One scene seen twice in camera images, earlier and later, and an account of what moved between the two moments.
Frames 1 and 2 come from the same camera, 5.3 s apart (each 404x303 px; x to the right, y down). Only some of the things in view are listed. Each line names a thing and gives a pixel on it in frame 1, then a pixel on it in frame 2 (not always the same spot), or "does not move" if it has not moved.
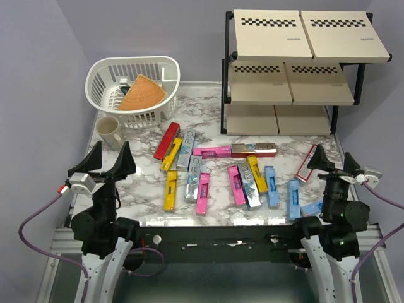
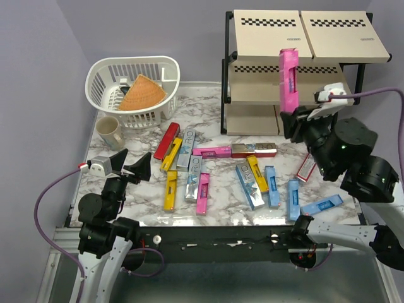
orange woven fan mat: x=143 y=93 does not move
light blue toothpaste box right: x=293 y=207 does not move
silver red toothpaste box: x=259 y=149 does not move
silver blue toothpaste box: x=193 y=178 does not move
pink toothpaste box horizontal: x=211 y=151 does not move
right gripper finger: x=350 y=165 → x=302 y=111
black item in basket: x=125 y=89 does not move
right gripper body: x=334 y=173 → x=315 y=131
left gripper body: x=100 y=178 → x=124 y=179
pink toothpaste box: x=202 y=201 does not move
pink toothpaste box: x=237 y=185 → x=288 y=79
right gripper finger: x=320 y=160 → x=290 y=120
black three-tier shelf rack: x=288 y=72 does not move
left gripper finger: x=125 y=165 → x=141 y=167
